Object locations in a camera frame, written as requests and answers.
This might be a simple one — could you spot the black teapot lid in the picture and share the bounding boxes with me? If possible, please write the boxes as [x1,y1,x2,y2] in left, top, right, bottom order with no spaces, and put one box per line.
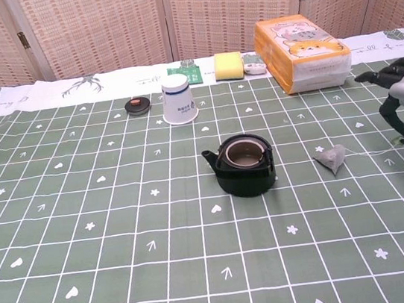
[122,95,153,118]

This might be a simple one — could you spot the woven folding screen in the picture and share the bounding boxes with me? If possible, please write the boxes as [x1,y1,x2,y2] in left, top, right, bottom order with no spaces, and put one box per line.
[0,0,404,90]

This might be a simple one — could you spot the green grid tablecloth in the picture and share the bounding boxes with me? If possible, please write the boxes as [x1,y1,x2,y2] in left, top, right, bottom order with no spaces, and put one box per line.
[0,27,404,303]

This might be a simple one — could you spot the black teapot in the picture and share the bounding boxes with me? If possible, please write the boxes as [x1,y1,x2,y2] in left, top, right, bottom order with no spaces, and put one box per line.
[199,130,280,204]

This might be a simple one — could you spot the orange cat tissue pack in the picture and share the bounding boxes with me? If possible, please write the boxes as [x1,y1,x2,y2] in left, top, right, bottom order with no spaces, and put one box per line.
[250,7,357,99]

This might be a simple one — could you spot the grey tea bag with string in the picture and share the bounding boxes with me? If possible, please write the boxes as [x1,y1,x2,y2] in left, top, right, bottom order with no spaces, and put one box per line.
[312,134,404,179]

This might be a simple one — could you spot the green circuit board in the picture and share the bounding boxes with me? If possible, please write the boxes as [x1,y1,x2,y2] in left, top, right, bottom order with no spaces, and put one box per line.
[166,63,204,89]

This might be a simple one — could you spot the yellow sponge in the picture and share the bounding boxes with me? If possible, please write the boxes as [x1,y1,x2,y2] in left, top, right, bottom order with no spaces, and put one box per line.
[212,49,246,82]

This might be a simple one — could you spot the small white green packet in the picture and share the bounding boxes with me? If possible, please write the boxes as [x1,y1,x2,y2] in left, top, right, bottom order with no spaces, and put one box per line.
[241,51,267,78]

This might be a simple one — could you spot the white paper cup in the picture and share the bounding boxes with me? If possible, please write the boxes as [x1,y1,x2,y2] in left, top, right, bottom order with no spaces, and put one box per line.
[157,71,201,128]

